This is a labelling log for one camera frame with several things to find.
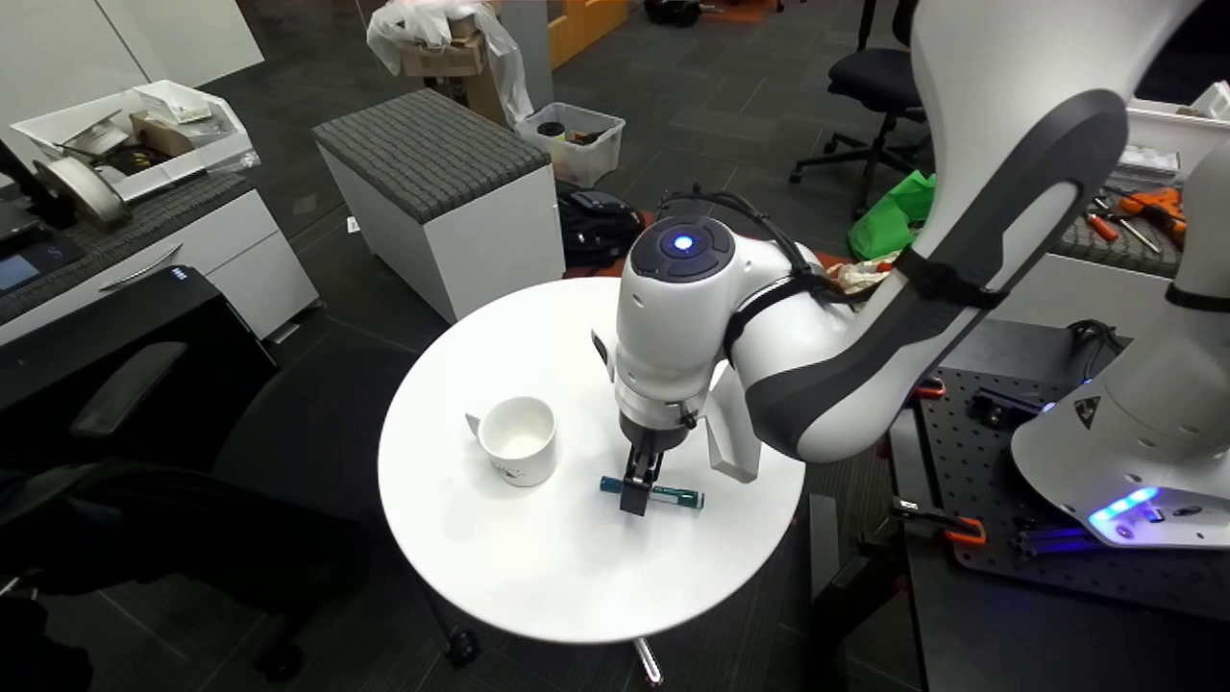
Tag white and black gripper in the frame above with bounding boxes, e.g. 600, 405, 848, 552
606, 215, 792, 515

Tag blue and white marker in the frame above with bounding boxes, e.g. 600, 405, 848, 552
600, 476, 705, 512

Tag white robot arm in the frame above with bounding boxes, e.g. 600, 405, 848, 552
602, 0, 1230, 549

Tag white ceramic mug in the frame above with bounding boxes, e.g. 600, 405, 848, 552
466, 397, 559, 487

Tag white patterned bag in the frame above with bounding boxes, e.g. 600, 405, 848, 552
820, 252, 897, 300

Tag orange black clamp upper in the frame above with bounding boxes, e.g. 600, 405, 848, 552
908, 375, 948, 405

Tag orange black clamp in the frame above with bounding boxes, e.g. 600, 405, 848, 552
908, 375, 948, 405
893, 497, 988, 549

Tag white cabinet grey cushion top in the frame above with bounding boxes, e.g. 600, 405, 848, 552
315, 89, 564, 318

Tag orange black clamp lower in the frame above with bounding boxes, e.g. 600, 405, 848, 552
893, 497, 988, 549

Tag clear plastic bin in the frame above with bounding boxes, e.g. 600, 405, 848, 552
523, 100, 625, 183

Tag green bag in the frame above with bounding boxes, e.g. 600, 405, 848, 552
848, 170, 933, 261

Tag black office chair background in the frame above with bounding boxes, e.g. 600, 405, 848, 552
788, 0, 933, 182

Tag black office chair left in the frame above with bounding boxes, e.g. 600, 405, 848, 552
0, 264, 400, 692

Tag white plastic bag with box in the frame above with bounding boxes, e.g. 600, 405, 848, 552
365, 0, 534, 125

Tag white desk left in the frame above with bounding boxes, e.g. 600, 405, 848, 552
0, 170, 320, 341

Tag white tray with clutter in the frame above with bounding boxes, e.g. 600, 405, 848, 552
17, 80, 254, 203

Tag roll of tape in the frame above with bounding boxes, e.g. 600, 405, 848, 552
51, 157, 123, 228

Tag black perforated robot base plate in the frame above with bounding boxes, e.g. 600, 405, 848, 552
916, 370, 1230, 624

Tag orange handled tools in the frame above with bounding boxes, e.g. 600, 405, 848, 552
1098, 183, 1189, 247

